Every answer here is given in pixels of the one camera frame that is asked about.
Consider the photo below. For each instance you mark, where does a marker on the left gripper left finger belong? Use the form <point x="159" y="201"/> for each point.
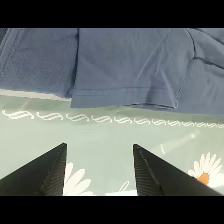
<point x="43" y="173"/>

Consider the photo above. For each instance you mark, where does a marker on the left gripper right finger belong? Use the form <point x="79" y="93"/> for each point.
<point x="156" y="176"/>

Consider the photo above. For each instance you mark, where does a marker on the blue T-shirt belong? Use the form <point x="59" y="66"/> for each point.
<point x="133" y="66"/>

